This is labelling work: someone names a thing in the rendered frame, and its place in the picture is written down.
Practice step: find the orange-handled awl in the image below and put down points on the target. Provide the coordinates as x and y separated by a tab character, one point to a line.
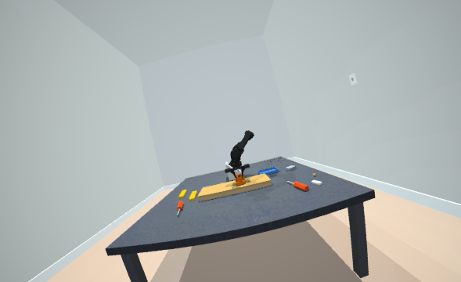
180	206
301	186

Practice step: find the yellow rectangular bar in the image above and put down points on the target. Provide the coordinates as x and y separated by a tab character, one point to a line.
182	194
192	198

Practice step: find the tan floor panel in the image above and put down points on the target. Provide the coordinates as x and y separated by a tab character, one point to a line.
230	188

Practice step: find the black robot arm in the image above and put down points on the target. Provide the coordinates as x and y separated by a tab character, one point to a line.
238	149

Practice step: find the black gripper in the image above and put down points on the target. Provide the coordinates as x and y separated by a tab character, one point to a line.
232	170

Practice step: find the blue rectangular tray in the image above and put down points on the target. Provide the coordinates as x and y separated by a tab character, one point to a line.
269	171

